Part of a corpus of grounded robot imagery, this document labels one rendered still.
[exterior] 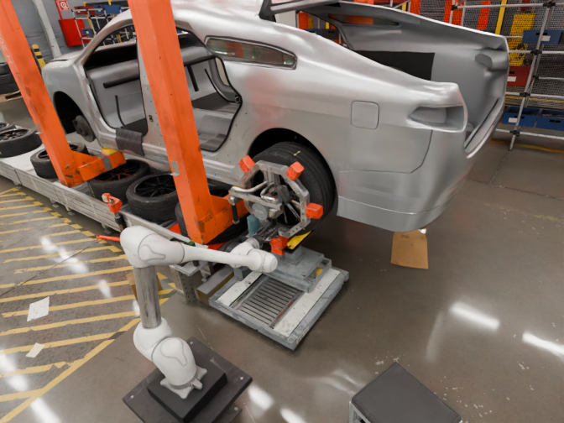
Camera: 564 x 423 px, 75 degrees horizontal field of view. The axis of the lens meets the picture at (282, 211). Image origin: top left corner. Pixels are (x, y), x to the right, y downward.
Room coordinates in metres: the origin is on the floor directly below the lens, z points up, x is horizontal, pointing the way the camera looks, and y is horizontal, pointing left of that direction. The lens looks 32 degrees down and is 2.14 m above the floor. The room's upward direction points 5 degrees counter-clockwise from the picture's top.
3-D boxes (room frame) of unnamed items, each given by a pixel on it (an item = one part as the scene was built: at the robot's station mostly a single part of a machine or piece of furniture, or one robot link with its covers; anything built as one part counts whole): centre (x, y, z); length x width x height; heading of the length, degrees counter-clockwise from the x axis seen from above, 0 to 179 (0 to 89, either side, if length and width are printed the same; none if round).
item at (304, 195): (2.22, 0.04, 0.85); 0.54 x 0.07 x 0.54; 52
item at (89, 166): (3.77, 1.93, 0.69); 0.52 x 0.17 x 0.35; 142
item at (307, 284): (2.36, -0.06, 0.13); 0.50 x 0.36 x 0.10; 52
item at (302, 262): (2.36, -0.06, 0.32); 0.40 x 0.30 x 0.28; 52
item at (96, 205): (3.12, 1.58, 0.28); 2.47 x 0.09 x 0.22; 52
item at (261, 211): (2.17, 0.09, 0.85); 0.21 x 0.14 x 0.14; 142
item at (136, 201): (3.33, 1.19, 0.39); 0.66 x 0.66 x 0.24
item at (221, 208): (2.59, 0.41, 0.69); 0.52 x 0.17 x 0.35; 142
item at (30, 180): (4.49, 2.72, 0.20); 1.00 x 0.86 x 0.39; 52
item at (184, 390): (1.22, 0.58, 0.41); 0.22 x 0.18 x 0.06; 56
